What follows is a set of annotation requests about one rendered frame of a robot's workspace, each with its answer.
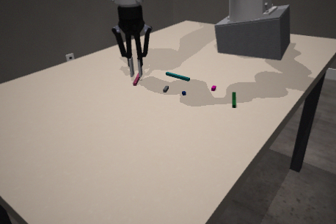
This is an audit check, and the turquoise rod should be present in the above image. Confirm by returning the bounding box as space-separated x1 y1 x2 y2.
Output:
166 72 190 81

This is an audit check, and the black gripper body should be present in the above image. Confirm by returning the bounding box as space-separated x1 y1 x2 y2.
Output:
117 5 145 36

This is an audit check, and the pink rod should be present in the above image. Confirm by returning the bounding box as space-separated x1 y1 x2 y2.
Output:
133 73 140 86

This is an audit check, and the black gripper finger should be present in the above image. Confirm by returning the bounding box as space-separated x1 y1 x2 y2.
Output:
112 25 134 77
133 25 152 77

